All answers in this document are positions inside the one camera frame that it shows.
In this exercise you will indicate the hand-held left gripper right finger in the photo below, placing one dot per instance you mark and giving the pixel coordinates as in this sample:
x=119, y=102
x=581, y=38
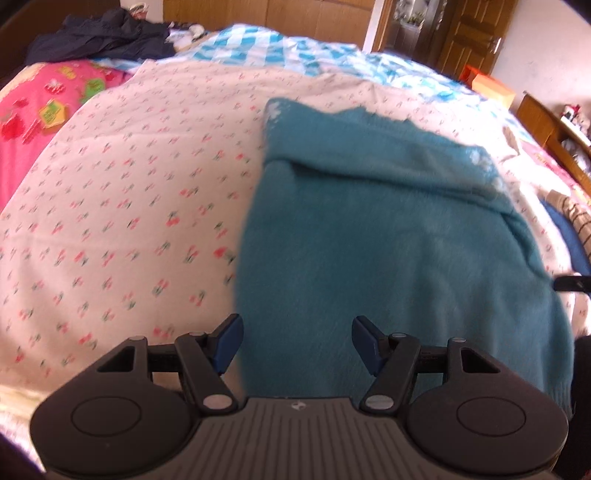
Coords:
x=367, y=344

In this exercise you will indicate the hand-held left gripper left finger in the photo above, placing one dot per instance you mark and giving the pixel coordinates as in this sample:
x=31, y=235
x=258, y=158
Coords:
x=227, y=344

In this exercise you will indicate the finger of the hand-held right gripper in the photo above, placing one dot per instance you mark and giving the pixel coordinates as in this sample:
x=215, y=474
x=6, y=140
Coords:
x=575, y=283

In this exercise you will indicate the teal fuzzy sweater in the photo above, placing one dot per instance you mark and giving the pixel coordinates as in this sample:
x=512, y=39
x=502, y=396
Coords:
x=369, y=240

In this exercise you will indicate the blue cloth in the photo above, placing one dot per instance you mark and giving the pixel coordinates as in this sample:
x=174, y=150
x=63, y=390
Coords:
x=568, y=244

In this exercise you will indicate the striped cloth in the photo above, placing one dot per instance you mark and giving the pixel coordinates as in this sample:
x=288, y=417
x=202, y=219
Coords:
x=579, y=219

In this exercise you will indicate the wooden bedside shelf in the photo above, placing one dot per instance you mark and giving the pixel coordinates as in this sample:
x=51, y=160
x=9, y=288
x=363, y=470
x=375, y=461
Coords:
x=554, y=134

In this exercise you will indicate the red white figurine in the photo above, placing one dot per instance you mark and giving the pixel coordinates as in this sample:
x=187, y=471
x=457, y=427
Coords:
x=571, y=114

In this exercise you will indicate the cherry print bed sheet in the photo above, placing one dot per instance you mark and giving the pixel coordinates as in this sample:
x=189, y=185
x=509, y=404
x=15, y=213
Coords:
x=138, y=194

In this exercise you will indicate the orange box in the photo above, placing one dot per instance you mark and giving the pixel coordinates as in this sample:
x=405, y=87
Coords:
x=491, y=85

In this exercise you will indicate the wooden door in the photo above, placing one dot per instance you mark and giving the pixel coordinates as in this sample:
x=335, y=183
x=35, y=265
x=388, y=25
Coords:
x=471, y=39

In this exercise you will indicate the pink printed blanket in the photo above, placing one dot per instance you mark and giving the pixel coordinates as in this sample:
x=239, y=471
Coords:
x=41, y=115

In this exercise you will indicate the blue white checked blanket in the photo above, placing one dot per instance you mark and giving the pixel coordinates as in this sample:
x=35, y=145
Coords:
x=295, y=50

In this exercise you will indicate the white patterned cloth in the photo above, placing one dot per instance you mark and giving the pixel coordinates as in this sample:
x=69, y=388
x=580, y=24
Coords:
x=184, y=34

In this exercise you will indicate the wooden wardrobe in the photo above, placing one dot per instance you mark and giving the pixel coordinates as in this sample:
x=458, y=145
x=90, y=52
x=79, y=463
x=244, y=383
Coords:
x=277, y=16

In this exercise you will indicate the dark navy jacket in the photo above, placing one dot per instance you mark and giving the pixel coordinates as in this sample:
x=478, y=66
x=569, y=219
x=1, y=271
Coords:
x=101, y=37

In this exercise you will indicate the dark wooden headboard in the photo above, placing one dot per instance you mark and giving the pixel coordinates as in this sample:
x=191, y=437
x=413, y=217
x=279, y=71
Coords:
x=27, y=32

